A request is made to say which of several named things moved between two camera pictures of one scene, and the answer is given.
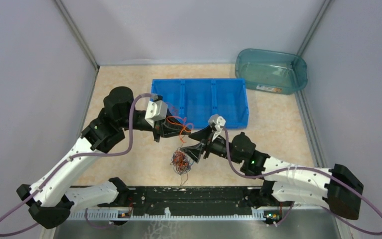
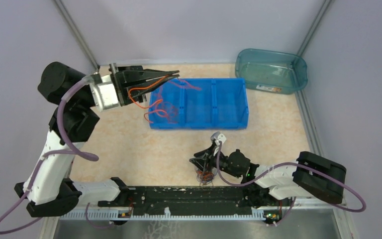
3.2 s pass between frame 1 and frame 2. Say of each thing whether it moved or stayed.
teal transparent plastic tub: stayed
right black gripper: moved
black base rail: stayed
